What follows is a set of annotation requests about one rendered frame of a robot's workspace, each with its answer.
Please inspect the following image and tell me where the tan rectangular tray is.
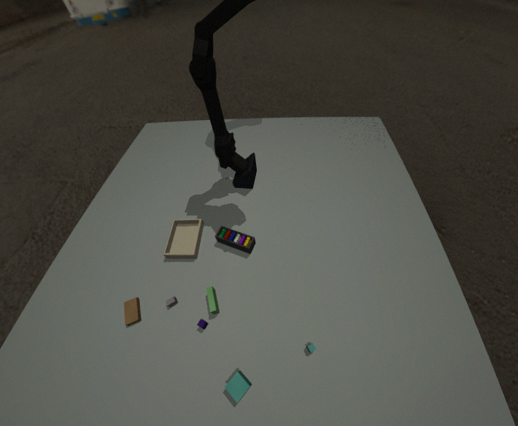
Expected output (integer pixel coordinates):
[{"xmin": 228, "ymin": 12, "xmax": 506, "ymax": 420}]
[{"xmin": 163, "ymin": 219, "xmax": 204, "ymax": 259}]

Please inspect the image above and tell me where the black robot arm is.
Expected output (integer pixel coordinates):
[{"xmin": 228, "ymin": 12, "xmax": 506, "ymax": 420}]
[{"xmin": 189, "ymin": 0, "xmax": 255, "ymax": 177}]

